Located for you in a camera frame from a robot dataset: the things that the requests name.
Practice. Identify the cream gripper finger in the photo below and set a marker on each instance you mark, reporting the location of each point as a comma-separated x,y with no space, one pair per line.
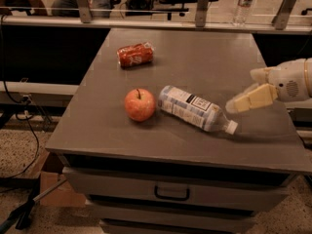
260,75
254,97

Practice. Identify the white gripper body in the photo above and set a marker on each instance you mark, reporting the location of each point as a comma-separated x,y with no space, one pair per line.
289,80

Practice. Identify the blue label plastic bottle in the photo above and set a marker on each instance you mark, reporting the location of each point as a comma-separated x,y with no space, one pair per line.
195,110

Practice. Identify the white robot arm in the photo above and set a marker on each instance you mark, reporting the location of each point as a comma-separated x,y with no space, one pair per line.
308,75

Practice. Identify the clear water bottle background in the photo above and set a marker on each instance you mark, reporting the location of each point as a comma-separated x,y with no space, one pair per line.
241,12

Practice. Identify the red apple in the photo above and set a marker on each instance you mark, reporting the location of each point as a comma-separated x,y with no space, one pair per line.
139,104

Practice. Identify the black office chair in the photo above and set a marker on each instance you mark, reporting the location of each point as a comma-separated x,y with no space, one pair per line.
162,0

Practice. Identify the grey drawer cabinet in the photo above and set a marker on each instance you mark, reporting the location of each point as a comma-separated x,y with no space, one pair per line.
116,162

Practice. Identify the crushed red soda can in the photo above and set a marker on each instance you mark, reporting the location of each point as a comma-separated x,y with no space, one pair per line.
135,54

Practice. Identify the cardboard box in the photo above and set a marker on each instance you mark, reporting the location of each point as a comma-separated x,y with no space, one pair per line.
51,180

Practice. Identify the grabber tool on floor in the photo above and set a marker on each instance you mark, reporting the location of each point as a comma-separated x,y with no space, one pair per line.
28,205

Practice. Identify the metal railing frame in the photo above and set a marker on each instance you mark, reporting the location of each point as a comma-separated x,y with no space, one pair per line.
201,15

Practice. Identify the black drawer handle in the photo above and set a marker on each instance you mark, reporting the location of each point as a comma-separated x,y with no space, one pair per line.
172,194

